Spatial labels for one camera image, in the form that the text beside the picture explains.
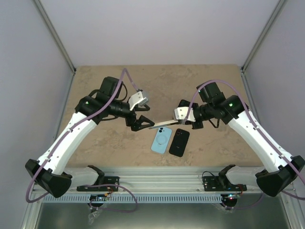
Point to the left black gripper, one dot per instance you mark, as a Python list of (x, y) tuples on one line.
[(130, 121)]

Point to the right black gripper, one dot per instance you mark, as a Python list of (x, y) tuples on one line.
[(199, 125)]

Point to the beige phone case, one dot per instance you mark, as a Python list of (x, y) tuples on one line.
[(164, 124)]

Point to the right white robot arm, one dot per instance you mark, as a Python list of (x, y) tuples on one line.
[(279, 168)]

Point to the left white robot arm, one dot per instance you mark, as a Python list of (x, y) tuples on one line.
[(103, 104)]

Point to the black cased phone lower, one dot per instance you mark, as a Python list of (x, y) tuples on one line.
[(179, 142)]

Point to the light blue cased phone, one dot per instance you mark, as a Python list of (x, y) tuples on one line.
[(161, 140)]

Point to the left circuit board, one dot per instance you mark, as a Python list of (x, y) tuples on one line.
[(100, 197)]

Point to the circuit board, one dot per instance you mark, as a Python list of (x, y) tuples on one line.
[(100, 197), (233, 196)]

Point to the right circuit board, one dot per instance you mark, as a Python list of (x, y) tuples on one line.
[(233, 196)]

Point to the clear plastic bag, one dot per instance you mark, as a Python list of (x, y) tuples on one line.
[(93, 215)]

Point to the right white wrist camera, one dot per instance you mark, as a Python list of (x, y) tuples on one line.
[(181, 114)]

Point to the aluminium rail frame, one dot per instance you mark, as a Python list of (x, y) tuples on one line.
[(252, 211)]

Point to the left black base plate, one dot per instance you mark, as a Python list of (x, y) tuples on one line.
[(108, 185)]

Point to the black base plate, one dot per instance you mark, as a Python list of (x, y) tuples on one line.
[(108, 185), (211, 183)]

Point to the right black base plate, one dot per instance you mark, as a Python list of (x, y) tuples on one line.
[(211, 183)]

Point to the blue slotted cable duct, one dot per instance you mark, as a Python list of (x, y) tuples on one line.
[(141, 198)]

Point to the right aluminium corner post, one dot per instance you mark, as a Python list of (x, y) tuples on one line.
[(269, 24)]

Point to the aluminium corner post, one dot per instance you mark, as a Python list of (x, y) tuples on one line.
[(39, 6), (269, 24)]

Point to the left aluminium corner post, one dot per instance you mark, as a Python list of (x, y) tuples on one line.
[(39, 6)]

